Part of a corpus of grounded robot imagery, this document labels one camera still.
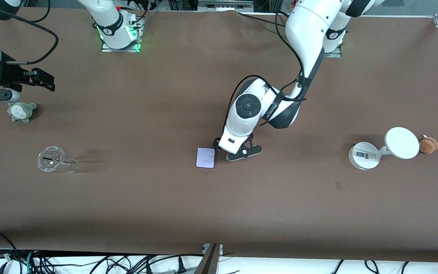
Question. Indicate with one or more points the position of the grey metal rail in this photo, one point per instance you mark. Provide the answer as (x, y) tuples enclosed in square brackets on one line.
[(224, 3)]

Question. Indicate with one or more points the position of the clear plastic cup with lid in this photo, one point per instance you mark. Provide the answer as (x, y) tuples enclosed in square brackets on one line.
[(53, 160)]

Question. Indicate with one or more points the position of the small orange background toy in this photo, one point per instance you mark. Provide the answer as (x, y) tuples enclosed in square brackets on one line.
[(292, 5)]

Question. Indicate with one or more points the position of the brown plush toy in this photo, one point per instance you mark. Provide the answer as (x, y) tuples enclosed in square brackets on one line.
[(428, 145)]

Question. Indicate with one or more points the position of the black power plug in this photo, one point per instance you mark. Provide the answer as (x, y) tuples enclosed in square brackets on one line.
[(181, 266)]

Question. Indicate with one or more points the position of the grey-green totoro plush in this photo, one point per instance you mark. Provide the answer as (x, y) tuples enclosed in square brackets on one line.
[(21, 111)]

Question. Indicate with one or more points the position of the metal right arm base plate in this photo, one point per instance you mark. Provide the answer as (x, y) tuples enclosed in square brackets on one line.
[(122, 50)]

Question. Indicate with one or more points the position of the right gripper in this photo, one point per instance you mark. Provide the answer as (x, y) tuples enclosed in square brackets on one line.
[(9, 75)]

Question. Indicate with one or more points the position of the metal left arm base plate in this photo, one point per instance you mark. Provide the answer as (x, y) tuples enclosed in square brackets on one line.
[(335, 55)]

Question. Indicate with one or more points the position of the grey metal frame beam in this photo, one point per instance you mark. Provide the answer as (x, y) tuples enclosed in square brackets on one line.
[(208, 262)]

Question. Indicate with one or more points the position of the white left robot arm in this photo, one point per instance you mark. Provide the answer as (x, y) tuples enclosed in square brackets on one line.
[(310, 23)]

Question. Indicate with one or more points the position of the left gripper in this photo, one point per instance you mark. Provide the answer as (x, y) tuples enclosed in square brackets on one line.
[(216, 144)]

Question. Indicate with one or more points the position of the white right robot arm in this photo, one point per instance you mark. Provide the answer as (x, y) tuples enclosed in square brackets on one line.
[(107, 15)]

